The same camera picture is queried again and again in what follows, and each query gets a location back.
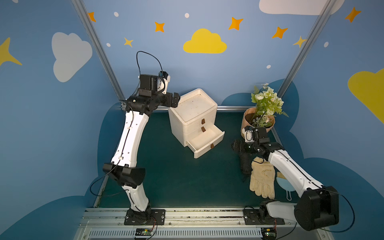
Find aluminium corner post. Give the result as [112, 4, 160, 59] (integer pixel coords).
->
[277, 0, 337, 98]
[72, 0, 127, 111]

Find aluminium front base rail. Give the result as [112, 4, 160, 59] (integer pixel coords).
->
[74, 207, 334, 240]

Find beige work glove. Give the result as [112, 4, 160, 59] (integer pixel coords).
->
[250, 157, 276, 200]

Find light blue hand brush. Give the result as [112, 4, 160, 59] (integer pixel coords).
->
[276, 172, 296, 201]

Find terracotta flower pot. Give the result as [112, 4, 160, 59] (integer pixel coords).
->
[241, 107, 276, 139]

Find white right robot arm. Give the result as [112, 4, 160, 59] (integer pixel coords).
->
[231, 126, 339, 231]

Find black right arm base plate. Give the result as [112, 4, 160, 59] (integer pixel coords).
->
[243, 207, 285, 225]

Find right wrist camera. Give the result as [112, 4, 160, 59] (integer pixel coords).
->
[242, 126, 255, 143]

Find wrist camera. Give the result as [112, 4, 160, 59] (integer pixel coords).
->
[242, 126, 255, 143]
[158, 71, 171, 95]

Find aluminium right corner post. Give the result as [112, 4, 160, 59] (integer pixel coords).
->
[277, 0, 337, 98]

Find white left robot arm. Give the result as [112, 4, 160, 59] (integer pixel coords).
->
[103, 93, 181, 218]

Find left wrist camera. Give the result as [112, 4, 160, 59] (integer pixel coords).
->
[158, 71, 171, 95]

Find aluminium back frame rail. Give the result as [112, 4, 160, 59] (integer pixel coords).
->
[121, 104, 256, 113]

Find white green artificial flowers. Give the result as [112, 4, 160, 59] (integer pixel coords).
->
[251, 83, 288, 128]

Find aluminium left corner post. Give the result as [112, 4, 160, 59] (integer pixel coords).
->
[72, 0, 127, 111]

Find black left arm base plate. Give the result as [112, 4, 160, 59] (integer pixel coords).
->
[124, 209, 166, 226]

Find white drawer cabinet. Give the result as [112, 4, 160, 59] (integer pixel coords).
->
[168, 89, 225, 159]

